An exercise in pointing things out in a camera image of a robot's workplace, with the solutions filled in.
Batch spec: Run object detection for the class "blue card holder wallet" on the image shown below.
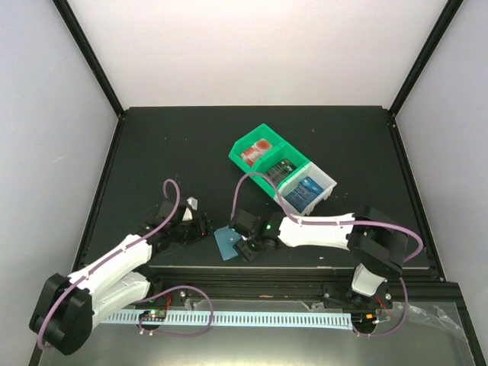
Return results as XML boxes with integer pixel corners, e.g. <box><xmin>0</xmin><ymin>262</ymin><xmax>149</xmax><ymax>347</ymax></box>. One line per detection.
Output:
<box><xmin>213</xmin><ymin>226</ymin><xmax>242</xmax><ymax>261</ymax></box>

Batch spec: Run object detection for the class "white bin with blue cards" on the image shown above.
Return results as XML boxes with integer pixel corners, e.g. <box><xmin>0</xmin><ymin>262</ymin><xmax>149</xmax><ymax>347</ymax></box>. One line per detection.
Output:
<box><xmin>278</xmin><ymin>162</ymin><xmax>337</xmax><ymax>216</ymax></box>

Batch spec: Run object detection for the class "green bin with black cards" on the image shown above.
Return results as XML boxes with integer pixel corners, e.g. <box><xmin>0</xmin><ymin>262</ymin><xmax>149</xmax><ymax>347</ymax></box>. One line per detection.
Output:
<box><xmin>251</xmin><ymin>143</ymin><xmax>310</xmax><ymax>188</ymax></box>

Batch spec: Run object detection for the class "green bin with red cards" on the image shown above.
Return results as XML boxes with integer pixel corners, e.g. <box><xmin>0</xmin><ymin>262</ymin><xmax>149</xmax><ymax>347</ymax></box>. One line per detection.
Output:
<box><xmin>228</xmin><ymin>124</ymin><xmax>286</xmax><ymax>173</ymax></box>

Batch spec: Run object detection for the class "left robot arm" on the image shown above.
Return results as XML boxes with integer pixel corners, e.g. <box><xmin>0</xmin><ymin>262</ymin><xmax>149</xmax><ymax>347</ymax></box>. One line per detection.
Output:
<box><xmin>29</xmin><ymin>197</ymin><xmax>212</xmax><ymax>355</ymax></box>

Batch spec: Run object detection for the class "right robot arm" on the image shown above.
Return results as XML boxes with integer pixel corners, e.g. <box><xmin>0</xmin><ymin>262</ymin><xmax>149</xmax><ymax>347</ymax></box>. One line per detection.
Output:
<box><xmin>230</xmin><ymin>207</ymin><xmax>409</xmax><ymax>307</ymax></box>

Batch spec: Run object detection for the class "blue credit card stack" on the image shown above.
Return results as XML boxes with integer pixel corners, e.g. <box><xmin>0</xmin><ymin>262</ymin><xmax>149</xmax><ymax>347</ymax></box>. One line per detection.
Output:
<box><xmin>284</xmin><ymin>176</ymin><xmax>324</xmax><ymax>212</ymax></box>

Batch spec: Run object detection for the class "black credit card stack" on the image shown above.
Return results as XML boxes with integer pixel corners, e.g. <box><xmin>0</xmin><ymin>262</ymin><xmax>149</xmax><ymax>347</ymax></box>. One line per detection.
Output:
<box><xmin>265</xmin><ymin>159</ymin><xmax>297</xmax><ymax>186</ymax></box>

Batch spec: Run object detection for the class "red white credit card stack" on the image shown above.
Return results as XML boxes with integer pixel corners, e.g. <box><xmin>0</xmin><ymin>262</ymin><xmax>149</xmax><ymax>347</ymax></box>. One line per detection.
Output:
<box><xmin>239</xmin><ymin>139</ymin><xmax>273</xmax><ymax>167</ymax></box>

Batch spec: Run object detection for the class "left small circuit board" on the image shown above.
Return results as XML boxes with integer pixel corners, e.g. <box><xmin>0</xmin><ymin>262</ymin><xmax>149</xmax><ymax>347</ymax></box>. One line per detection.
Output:
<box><xmin>138</xmin><ymin>310</ymin><xmax>167</xmax><ymax>326</ymax></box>

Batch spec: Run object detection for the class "small circuit board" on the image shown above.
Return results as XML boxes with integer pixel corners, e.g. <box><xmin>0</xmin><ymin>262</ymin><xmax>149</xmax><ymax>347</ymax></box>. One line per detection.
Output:
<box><xmin>352</xmin><ymin>313</ymin><xmax>391</xmax><ymax>326</ymax></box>
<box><xmin>138</xmin><ymin>310</ymin><xmax>167</xmax><ymax>326</ymax></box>

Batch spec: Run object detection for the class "right small circuit board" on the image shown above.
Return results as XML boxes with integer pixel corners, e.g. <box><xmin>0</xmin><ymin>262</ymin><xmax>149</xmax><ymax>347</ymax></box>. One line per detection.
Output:
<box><xmin>352</xmin><ymin>313</ymin><xmax>391</xmax><ymax>326</ymax></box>

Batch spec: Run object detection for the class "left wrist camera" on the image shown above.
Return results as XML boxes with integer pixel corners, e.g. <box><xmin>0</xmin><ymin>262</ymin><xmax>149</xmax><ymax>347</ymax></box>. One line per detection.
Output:
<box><xmin>182</xmin><ymin>197</ymin><xmax>198</xmax><ymax>222</ymax></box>

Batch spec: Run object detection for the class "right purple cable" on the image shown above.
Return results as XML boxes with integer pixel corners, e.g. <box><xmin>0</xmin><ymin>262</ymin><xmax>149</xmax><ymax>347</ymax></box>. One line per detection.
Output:
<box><xmin>230</xmin><ymin>172</ymin><xmax>425</xmax><ymax>339</ymax></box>

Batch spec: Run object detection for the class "purple cable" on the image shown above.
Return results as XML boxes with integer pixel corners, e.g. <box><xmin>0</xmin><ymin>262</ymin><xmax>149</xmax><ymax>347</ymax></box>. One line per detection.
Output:
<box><xmin>230</xmin><ymin>172</ymin><xmax>425</xmax><ymax>339</ymax></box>
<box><xmin>37</xmin><ymin>178</ymin><xmax>214</xmax><ymax>351</ymax></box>

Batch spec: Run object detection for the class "white slotted cable duct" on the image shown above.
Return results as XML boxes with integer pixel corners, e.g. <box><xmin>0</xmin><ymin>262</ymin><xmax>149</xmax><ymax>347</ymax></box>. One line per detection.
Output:
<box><xmin>102</xmin><ymin>309</ymin><xmax>352</xmax><ymax>330</ymax></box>

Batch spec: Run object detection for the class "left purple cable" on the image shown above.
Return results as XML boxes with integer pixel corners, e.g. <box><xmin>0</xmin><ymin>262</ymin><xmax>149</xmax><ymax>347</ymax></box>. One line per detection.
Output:
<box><xmin>37</xmin><ymin>178</ymin><xmax>214</xmax><ymax>351</ymax></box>

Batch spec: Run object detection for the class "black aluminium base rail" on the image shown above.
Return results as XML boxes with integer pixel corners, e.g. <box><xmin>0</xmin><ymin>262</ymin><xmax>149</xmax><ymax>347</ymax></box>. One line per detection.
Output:
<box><xmin>56</xmin><ymin>266</ymin><xmax>458</xmax><ymax>306</ymax></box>

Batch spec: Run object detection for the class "left black frame post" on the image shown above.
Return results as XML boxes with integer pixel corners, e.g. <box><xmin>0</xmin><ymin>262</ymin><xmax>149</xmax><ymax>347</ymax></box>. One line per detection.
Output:
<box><xmin>53</xmin><ymin>0</ymin><xmax>124</xmax><ymax>117</ymax></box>

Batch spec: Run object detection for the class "black frame post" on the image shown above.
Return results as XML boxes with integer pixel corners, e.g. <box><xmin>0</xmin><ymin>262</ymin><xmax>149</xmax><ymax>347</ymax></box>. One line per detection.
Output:
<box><xmin>389</xmin><ymin>0</ymin><xmax>464</xmax><ymax>117</ymax></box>
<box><xmin>53</xmin><ymin>0</ymin><xmax>124</xmax><ymax>117</ymax></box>

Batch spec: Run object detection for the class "right black frame post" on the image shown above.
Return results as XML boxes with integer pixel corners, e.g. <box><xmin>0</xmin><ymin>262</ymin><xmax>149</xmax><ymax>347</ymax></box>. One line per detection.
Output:
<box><xmin>389</xmin><ymin>0</ymin><xmax>464</xmax><ymax>117</ymax></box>

